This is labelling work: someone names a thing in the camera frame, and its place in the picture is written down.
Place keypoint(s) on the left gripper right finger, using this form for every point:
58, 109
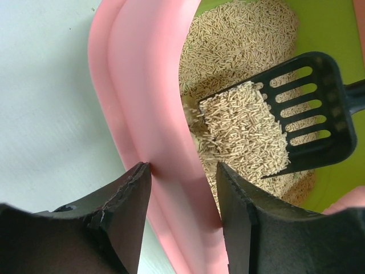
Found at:
264, 234

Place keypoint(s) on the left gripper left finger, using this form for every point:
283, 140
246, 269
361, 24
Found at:
114, 216

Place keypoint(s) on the black litter scoop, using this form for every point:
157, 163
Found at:
306, 86

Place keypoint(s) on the pink litter box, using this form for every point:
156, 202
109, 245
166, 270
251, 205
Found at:
133, 52

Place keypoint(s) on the beige cat litter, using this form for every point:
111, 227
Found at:
226, 111

